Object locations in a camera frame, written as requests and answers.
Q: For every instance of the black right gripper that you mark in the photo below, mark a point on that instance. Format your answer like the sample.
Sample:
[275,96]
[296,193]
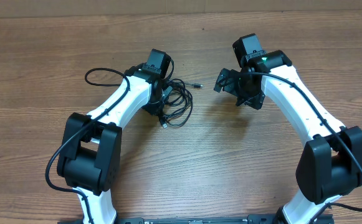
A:
[255,101]

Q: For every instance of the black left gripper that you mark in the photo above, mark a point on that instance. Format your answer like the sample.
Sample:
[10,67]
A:
[154,108]

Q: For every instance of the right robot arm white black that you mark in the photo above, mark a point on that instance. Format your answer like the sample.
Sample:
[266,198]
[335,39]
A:
[331,162]

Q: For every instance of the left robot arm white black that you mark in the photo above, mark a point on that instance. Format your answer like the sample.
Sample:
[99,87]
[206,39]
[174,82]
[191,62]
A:
[89,156]

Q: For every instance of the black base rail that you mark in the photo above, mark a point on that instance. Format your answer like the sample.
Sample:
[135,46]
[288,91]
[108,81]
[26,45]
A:
[224,220]

